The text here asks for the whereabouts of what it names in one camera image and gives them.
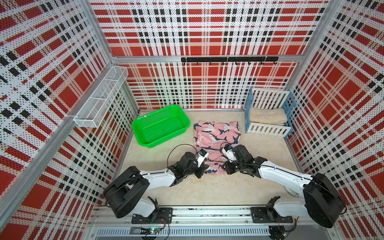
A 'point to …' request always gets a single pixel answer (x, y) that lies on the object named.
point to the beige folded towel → (268, 116)
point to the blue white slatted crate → (268, 98)
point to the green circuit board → (154, 230)
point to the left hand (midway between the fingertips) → (207, 164)
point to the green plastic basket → (153, 128)
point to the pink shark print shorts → (213, 137)
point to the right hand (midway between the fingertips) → (226, 165)
